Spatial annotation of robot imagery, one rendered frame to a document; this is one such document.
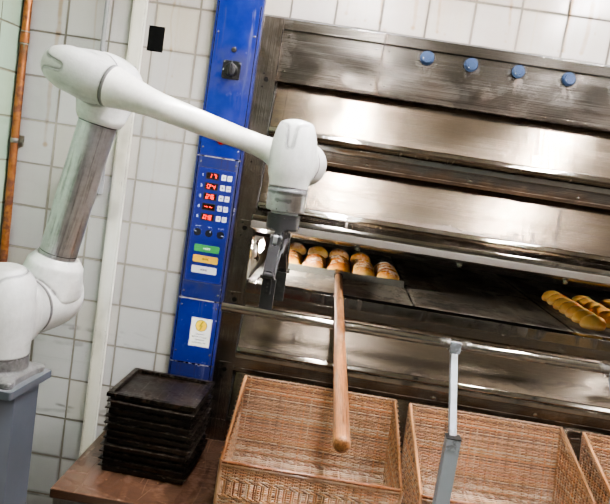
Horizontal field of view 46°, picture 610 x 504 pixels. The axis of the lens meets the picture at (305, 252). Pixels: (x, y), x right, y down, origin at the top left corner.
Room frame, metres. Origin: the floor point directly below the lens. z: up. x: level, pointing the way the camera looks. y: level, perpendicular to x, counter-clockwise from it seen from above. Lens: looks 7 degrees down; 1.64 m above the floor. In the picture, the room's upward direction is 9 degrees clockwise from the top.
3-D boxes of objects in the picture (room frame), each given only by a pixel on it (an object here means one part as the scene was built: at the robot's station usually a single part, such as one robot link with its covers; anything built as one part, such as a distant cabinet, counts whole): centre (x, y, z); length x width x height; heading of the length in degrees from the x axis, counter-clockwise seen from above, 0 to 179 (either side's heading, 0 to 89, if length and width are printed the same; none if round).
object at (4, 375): (1.70, 0.72, 1.03); 0.22 x 0.18 x 0.06; 174
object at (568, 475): (2.22, -0.72, 0.72); 0.56 x 0.49 x 0.28; 89
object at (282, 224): (1.63, 0.06, 1.47); 0.08 x 0.07 x 0.09; 172
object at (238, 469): (2.24, -0.12, 0.72); 0.56 x 0.49 x 0.28; 89
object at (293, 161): (1.65, 0.06, 1.65); 0.13 x 0.11 x 0.16; 170
